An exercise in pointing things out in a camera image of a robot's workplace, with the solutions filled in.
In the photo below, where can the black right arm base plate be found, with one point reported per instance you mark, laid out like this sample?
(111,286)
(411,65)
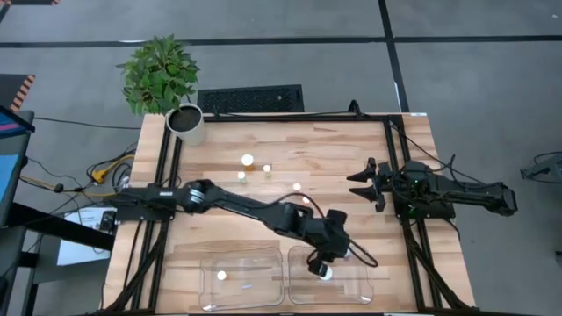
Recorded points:
(434,213)

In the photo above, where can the black handheld device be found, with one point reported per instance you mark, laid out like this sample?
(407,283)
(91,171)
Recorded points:
(107,221)

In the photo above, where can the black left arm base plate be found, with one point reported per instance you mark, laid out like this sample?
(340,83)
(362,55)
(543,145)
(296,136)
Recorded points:
(140,213)

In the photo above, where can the green pill bottle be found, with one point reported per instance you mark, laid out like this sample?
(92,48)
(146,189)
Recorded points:
(241,176)

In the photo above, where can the computer monitor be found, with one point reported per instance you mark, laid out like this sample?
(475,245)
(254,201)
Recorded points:
(9,175)

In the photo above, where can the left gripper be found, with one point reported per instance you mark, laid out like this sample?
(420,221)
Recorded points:
(327,241)

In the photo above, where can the white paper sheet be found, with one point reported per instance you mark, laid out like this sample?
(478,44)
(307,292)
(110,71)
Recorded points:
(79,254)

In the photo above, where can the black aluminium table frame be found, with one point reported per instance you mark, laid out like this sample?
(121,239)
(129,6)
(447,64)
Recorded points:
(285,117)

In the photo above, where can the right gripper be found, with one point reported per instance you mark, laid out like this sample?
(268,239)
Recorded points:
(385,182)

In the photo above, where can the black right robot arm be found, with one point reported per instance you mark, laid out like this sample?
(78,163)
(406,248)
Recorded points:
(465,193)

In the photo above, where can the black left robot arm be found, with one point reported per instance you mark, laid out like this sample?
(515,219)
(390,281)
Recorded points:
(246,206)

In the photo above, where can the clear plastic bin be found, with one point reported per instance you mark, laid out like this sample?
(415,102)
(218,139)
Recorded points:
(208,289)
(360,289)

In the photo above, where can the green leafy plant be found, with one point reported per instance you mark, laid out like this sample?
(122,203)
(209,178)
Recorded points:
(158,74)

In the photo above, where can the black floor grate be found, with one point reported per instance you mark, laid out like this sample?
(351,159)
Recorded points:
(250,98)

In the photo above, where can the black desk frame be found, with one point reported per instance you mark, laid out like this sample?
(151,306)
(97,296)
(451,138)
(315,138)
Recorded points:
(52,224)

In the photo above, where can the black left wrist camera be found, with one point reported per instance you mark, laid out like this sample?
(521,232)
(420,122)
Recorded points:
(338,218)

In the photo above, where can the grey stand base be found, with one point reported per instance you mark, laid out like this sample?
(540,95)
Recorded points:
(546,169)

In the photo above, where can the white plant pot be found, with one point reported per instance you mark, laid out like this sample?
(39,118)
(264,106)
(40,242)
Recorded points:
(189,131)

